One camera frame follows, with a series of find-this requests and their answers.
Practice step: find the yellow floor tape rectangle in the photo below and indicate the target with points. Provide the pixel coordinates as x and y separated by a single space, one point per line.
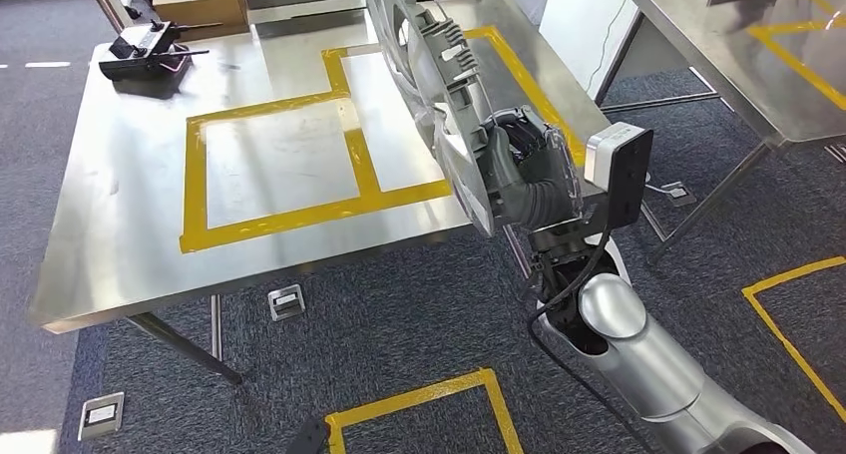
793 355
410 395

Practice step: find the cardboard box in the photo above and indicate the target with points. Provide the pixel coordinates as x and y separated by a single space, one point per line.
198 5

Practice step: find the metal floor socket plate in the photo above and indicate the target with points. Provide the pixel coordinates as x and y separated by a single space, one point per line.
101 416
679 194

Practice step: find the clear plastic film cover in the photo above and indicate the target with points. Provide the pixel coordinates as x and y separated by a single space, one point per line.
570 167

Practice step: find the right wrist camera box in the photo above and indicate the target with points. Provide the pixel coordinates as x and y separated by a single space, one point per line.
615 150

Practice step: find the black handheld controller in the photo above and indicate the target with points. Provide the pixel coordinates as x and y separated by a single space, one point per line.
145 67

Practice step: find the raised floor socket box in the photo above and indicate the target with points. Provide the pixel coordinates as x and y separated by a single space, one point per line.
286 303

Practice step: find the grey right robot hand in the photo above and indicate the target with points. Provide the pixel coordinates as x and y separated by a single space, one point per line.
529 160

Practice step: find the stainless steel workbench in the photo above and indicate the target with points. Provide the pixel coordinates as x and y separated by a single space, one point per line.
694 54
119 239

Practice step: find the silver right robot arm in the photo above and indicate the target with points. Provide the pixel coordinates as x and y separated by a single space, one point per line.
634 345

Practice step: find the chrome stand post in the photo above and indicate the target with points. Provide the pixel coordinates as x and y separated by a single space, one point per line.
102 1

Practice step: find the white partition panel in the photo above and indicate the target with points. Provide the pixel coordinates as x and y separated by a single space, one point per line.
575 28

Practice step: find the grey plastic wheel hubcap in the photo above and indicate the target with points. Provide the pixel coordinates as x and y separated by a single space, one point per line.
449 107

